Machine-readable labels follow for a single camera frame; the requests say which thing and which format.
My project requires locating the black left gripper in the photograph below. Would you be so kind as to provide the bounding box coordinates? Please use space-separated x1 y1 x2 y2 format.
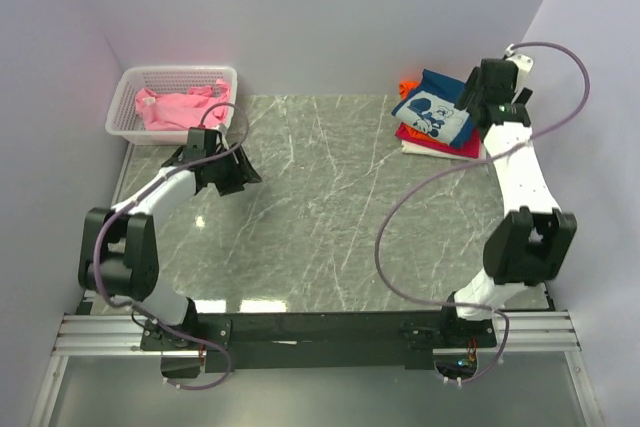
207 142 261 196

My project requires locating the navy blue t shirt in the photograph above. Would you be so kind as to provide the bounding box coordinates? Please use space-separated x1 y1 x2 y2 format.
391 69 474 149

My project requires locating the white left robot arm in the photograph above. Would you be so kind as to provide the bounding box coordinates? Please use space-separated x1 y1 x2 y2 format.
78 127 262 349

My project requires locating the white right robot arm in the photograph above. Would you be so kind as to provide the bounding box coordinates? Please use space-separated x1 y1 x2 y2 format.
438 54 577 346

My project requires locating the folded magenta t shirt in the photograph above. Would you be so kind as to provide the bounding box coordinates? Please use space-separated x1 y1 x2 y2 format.
395 123 483 160

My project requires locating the folded orange t shirt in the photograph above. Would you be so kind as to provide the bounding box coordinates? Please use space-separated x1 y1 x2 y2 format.
398 80 428 141

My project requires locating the pink t shirt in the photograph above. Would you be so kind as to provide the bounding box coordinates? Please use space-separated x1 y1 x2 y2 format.
135 79 232 131

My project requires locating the folded white t shirt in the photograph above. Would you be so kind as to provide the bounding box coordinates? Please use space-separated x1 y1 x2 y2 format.
401 140 485 161

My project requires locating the white perforated plastic basket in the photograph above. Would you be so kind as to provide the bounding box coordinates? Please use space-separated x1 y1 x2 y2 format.
105 65 238 146

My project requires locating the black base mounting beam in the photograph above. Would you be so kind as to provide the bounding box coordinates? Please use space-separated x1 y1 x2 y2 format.
140 311 497 373

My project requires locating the aluminium extrusion rail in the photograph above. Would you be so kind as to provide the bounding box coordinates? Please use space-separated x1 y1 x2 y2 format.
51 311 581 357

